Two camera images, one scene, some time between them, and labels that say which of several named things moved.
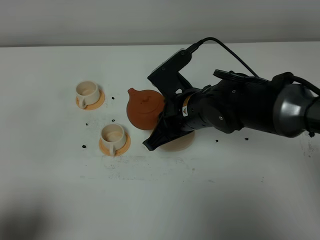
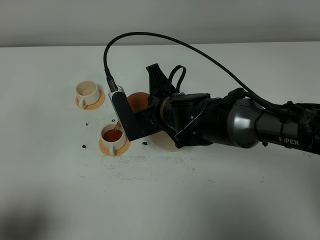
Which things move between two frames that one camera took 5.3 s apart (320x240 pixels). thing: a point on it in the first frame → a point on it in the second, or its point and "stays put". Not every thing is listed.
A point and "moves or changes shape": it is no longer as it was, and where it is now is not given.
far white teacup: [87, 92] stays put
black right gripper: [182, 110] → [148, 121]
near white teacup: [113, 137] stays put
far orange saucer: [94, 106] stays put
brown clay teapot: [143, 108] moves or changes shape
